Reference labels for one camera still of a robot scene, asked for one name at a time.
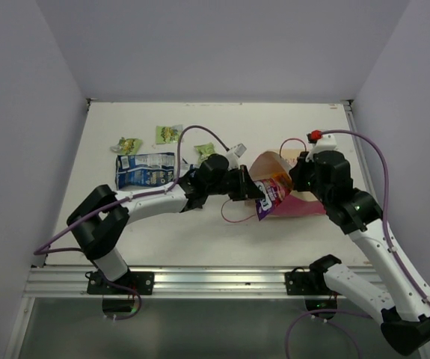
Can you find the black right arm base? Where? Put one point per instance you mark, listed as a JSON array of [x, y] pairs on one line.
[[300, 281]]

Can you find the green candy packet back side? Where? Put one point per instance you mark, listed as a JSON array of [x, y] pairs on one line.
[[205, 150]]

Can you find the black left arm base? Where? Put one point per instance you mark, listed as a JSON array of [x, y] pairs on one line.
[[140, 281]]

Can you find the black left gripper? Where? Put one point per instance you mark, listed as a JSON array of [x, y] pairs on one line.
[[247, 188]]

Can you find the aluminium front mounting rail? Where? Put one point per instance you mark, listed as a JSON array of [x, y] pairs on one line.
[[236, 282]]

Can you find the cream pink paper cake bag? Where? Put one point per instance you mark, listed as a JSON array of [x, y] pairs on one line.
[[270, 171]]

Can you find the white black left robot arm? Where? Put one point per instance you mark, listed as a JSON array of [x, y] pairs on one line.
[[98, 222]]

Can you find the green Himalaya candy packet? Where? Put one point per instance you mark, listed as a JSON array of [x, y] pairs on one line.
[[168, 134]]

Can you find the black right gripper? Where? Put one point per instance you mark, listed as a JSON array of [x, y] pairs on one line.
[[298, 170]]

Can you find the purple Fox's candy bag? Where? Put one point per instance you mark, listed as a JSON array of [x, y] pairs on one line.
[[275, 189]]

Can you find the large blue chips bag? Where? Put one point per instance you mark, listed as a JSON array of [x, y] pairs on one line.
[[144, 170]]

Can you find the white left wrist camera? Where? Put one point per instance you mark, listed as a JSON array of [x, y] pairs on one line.
[[234, 154]]

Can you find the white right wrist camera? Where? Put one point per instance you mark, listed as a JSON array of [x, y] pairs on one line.
[[321, 142]]

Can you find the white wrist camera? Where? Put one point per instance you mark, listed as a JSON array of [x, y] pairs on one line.
[[321, 142], [234, 154]]

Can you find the crumpled green candy packet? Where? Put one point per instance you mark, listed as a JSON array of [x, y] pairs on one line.
[[127, 146]]

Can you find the aluminium table edge rail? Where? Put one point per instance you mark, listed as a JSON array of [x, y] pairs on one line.
[[358, 144]]

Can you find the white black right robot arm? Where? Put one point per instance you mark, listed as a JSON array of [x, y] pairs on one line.
[[402, 310]]

